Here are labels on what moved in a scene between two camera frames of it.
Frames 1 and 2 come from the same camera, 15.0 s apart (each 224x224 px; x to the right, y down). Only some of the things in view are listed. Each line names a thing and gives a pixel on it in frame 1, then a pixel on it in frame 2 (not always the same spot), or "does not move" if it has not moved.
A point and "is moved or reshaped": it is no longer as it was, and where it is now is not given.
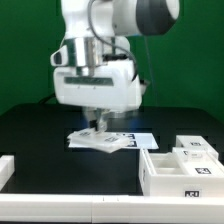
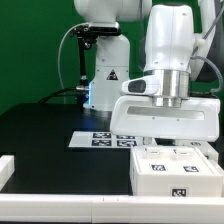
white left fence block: (7, 169) does not move
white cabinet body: (160, 174) is moved or reshaped
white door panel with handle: (99, 140) to (155, 160)
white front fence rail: (109, 209) does not move
